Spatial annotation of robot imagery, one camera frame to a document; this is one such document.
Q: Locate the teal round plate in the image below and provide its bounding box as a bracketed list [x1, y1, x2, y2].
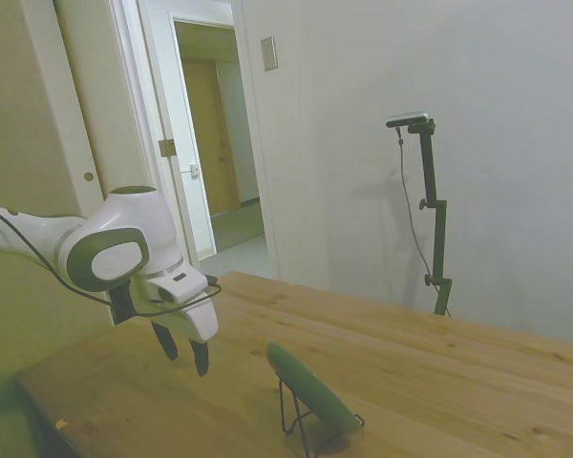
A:
[265, 342, 360, 431]

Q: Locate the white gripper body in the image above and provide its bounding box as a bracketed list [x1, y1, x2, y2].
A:
[131, 269, 220, 344]

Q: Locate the white open door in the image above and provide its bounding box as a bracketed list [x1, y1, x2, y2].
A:
[140, 12, 219, 262]

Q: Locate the grey exterior camera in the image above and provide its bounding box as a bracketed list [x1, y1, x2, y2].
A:
[385, 111, 433, 130]

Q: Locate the black wire plate rack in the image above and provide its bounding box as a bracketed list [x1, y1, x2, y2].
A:
[278, 376, 367, 454]

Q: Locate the black camera stand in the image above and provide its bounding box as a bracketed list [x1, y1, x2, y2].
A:
[406, 118, 454, 317]

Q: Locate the camera on black stand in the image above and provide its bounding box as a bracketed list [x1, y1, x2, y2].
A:
[394, 125, 453, 318]

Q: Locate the white closet door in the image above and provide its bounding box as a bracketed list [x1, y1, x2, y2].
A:
[21, 0, 125, 217]

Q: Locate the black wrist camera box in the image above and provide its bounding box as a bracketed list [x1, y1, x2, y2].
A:
[108, 281, 139, 328]

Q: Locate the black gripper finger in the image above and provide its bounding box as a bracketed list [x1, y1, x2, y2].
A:
[151, 321, 180, 363]
[188, 337, 211, 379]

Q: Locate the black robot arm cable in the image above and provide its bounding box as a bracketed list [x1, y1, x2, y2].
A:
[0, 201, 223, 317]

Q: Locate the brown wooden hallway door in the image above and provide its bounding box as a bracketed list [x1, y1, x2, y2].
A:
[180, 57, 243, 219]

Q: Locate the wall switch plate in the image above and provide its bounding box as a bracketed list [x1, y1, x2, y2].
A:
[260, 35, 279, 73]

